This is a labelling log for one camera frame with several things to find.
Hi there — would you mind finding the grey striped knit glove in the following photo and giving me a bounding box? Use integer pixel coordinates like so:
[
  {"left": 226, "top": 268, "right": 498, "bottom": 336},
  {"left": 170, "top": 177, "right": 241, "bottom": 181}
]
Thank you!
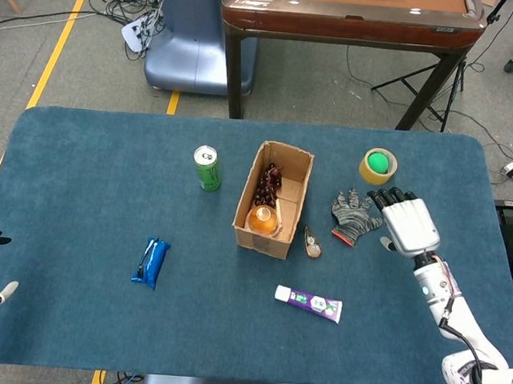
[{"left": 328, "top": 186, "right": 386, "bottom": 250}]

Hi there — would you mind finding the blue snack packet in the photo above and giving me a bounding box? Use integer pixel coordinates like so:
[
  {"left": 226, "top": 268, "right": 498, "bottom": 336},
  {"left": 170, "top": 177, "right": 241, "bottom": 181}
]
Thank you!
[{"left": 130, "top": 234, "right": 173, "bottom": 292}]

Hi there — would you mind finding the red grape bunch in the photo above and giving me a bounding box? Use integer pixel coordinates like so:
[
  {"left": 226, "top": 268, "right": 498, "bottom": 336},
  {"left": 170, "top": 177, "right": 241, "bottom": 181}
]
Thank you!
[{"left": 253, "top": 161, "right": 284, "bottom": 211}]

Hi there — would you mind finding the brown mahjong table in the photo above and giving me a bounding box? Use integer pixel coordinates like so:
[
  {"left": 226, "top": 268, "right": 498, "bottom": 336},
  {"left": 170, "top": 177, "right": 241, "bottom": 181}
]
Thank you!
[{"left": 212, "top": 0, "right": 490, "bottom": 138}]

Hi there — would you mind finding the open cardboard box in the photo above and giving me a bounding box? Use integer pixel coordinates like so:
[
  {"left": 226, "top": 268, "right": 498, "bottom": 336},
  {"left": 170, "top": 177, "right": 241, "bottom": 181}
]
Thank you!
[{"left": 230, "top": 137, "right": 317, "bottom": 263}]

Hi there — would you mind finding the green energy drink can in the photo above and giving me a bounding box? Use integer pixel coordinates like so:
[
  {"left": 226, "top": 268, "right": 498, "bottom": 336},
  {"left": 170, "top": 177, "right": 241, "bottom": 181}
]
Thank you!
[{"left": 190, "top": 144, "right": 225, "bottom": 193}]

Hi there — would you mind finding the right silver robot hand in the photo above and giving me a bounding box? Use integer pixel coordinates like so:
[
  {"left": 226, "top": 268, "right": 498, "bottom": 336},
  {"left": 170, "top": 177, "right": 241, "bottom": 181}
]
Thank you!
[{"left": 361, "top": 184, "right": 446, "bottom": 261}]

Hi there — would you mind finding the purple toothpaste tube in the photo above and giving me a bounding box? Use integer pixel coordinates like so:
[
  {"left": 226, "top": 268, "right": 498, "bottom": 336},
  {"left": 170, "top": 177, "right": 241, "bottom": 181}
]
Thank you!
[{"left": 272, "top": 284, "right": 345, "bottom": 325}]

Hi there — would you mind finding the yellow tape roll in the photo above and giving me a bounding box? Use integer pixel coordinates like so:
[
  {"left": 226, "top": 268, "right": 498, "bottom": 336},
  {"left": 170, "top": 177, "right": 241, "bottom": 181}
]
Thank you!
[{"left": 357, "top": 146, "right": 400, "bottom": 188}]

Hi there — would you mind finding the blue table cloth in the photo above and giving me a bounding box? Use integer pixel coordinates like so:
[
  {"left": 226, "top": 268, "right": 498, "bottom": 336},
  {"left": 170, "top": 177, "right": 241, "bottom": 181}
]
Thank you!
[{"left": 0, "top": 98, "right": 513, "bottom": 384}]

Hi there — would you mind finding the green ball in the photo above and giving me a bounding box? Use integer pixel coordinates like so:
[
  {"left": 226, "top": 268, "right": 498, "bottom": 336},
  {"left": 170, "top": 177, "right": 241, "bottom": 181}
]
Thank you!
[{"left": 364, "top": 151, "right": 392, "bottom": 176}]

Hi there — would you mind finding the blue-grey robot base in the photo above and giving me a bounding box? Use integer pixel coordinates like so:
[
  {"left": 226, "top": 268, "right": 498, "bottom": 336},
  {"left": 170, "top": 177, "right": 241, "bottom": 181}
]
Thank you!
[{"left": 142, "top": 0, "right": 262, "bottom": 99}]

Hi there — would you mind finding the black tripod stand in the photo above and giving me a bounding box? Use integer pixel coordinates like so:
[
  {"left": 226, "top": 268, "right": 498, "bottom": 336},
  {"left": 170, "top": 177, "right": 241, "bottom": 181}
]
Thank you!
[{"left": 368, "top": 0, "right": 512, "bottom": 139}]

